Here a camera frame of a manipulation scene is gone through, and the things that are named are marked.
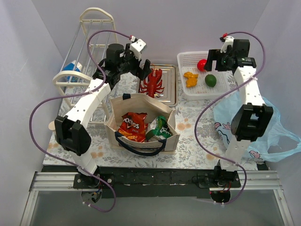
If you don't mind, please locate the red tomato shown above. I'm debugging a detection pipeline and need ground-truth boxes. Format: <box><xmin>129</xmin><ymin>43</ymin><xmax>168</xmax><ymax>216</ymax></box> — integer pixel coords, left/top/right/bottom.
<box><xmin>197</xmin><ymin>59</ymin><xmax>206</xmax><ymax>72</ymax></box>

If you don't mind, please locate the green lime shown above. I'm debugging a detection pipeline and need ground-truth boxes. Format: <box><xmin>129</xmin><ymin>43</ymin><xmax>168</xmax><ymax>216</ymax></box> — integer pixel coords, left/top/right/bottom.
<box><xmin>205</xmin><ymin>74</ymin><xmax>217</xmax><ymax>88</ymax></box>

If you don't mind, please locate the orange toy fried chicken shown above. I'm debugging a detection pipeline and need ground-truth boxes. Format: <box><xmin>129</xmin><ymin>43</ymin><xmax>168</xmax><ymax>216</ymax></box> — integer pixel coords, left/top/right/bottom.
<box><xmin>183</xmin><ymin>72</ymin><xmax>198</xmax><ymax>88</ymax></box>

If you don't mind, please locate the light blue plastic grocery bag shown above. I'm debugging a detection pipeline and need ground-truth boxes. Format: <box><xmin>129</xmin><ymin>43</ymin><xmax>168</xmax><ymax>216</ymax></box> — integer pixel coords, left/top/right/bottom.
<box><xmin>213</xmin><ymin>92</ymin><xmax>301</xmax><ymax>162</ymax></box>

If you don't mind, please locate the beige canvas tote bag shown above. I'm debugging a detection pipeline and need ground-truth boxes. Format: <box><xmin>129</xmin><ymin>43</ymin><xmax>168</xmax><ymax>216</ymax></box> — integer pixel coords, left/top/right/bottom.
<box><xmin>105</xmin><ymin>93</ymin><xmax>180</xmax><ymax>156</ymax></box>

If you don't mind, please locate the green snack bag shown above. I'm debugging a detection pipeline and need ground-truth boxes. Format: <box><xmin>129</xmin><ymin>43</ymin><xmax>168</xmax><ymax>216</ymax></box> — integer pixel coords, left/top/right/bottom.
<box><xmin>146</xmin><ymin>116</ymin><xmax>173</xmax><ymax>141</ymax></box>

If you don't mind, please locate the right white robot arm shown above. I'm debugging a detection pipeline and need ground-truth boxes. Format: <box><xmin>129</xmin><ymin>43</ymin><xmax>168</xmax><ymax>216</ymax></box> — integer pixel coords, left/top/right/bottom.
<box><xmin>204</xmin><ymin>36</ymin><xmax>273</xmax><ymax>187</ymax></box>

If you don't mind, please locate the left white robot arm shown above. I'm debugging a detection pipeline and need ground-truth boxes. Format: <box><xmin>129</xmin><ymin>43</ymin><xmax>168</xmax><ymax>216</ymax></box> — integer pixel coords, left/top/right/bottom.
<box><xmin>54</xmin><ymin>39</ymin><xmax>151</xmax><ymax>188</ymax></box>

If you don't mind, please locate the white plastic basket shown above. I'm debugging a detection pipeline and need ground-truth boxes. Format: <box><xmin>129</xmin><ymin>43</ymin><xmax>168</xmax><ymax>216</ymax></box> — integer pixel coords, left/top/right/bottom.
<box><xmin>177</xmin><ymin>51</ymin><xmax>233</xmax><ymax>100</ymax></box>

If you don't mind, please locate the metal baking tray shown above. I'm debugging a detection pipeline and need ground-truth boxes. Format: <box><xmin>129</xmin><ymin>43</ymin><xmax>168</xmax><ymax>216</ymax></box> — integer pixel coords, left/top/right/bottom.
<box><xmin>150</xmin><ymin>65</ymin><xmax>178</xmax><ymax>107</ymax></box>

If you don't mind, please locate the cream shoe rack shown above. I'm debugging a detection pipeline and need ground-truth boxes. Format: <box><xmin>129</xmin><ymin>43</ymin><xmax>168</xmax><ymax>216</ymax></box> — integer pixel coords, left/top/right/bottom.
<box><xmin>52</xmin><ymin>7</ymin><xmax>118</xmax><ymax>116</ymax></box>

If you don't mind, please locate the blue white carton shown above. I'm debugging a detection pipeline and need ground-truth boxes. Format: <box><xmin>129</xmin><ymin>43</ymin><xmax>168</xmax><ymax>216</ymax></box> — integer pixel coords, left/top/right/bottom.
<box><xmin>63</xmin><ymin>60</ymin><xmax>82</xmax><ymax>82</ymax></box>

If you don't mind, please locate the orange Doritos chip bag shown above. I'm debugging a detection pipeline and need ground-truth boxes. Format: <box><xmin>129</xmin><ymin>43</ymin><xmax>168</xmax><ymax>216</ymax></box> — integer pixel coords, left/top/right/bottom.
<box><xmin>118</xmin><ymin>112</ymin><xmax>147</xmax><ymax>143</ymax></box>

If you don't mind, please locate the floral table mat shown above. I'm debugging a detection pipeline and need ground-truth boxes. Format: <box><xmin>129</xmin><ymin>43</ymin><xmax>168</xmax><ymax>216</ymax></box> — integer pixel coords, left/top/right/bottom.
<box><xmin>43</xmin><ymin>65</ymin><xmax>258</xmax><ymax>169</ymax></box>

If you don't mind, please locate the green soap dispenser bottle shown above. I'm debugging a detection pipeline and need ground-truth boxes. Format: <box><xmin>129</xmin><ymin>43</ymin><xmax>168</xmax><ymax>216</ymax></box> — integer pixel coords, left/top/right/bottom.
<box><xmin>48</xmin><ymin>121</ymin><xmax>56</xmax><ymax>139</ymax></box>

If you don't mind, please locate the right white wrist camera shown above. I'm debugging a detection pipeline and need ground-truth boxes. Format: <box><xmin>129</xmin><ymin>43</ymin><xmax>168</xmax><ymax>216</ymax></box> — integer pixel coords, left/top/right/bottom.
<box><xmin>220</xmin><ymin>33</ymin><xmax>234</xmax><ymax>53</ymax></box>

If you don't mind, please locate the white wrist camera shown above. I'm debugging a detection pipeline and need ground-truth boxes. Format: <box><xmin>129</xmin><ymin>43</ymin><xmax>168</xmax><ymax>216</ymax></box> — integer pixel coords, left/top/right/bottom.
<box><xmin>129</xmin><ymin>35</ymin><xmax>147</xmax><ymax>60</ymax></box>
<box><xmin>220</xmin><ymin>33</ymin><xmax>234</xmax><ymax>53</ymax></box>

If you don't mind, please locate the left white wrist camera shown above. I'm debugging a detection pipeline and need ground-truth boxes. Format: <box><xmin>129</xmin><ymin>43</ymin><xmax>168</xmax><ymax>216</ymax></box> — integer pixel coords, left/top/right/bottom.
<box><xmin>129</xmin><ymin>35</ymin><xmax>147</xmax><ymax>60</ymax></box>

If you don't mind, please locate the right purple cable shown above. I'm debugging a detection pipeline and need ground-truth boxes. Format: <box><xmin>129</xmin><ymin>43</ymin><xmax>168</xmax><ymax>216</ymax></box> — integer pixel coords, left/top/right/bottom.
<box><xmin>194</xmin><ymin>32</ymin><xmax>267</xmax><ymax>205</ymax></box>

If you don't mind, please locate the purple cable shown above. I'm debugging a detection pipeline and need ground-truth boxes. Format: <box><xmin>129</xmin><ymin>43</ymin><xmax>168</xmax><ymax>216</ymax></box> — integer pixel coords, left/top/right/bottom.
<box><xmin>194</xmin><ymin>32</ymin><xmax>267</xmax><ymax>205</ymax></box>
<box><xmin>29</xmin><ymin>29</ymin><xmax>135</xmax><ymax>212</ymax></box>

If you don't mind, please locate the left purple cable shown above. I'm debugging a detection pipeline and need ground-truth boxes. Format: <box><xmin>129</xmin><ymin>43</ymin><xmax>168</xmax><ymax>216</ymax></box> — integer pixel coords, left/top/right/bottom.
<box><xmin>29</xmin><ymin>29</ymin><xmax>135</xmax><ymax>212</ymax></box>

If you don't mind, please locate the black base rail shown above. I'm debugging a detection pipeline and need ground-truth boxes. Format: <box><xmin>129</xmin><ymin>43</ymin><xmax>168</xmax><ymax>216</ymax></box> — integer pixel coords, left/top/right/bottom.
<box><xmin>73</xmin><ymin>167</ymin><xmax>241</xmax><ymax>198</ymax></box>

